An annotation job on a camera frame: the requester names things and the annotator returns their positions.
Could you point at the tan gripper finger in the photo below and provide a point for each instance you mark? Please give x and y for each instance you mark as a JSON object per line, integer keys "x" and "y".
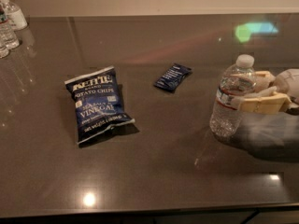
{"x": 263, "y": 79}
{"x": 268, "y": 105}

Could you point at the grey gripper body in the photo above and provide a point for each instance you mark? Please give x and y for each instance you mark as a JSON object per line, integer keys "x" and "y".
{"x": 289, "y": 83}

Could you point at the clear plastic water bottle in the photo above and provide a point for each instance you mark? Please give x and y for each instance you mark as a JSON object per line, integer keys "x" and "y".
{"x": 238, "y": 80}

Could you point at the white hand sanitizer bottle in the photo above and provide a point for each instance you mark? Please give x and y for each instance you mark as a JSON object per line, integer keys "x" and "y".
{"x": 14, "y": 15}

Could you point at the upright water bottle at edge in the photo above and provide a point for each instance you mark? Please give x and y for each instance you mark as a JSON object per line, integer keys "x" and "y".
{"x": 6, "y": 32}

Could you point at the clear bottle at left edge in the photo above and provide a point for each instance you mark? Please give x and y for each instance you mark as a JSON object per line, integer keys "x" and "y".
{"x": 3, "y": 49}

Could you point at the small dark blue packet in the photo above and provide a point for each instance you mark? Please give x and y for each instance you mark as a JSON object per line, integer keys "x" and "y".
{"x": 172, "y": 78}

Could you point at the blue kettle chips bag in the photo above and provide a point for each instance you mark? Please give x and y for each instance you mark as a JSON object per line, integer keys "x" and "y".
{"x": 98, "y": 104}

